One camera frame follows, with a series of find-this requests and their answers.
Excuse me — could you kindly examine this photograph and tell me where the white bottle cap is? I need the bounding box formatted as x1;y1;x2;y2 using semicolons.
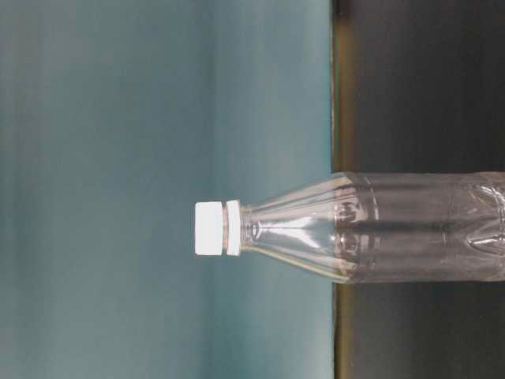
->
195;201;224;256

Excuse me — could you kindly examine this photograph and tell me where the clear plastic bottle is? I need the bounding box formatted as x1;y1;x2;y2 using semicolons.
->
223;172;504;284

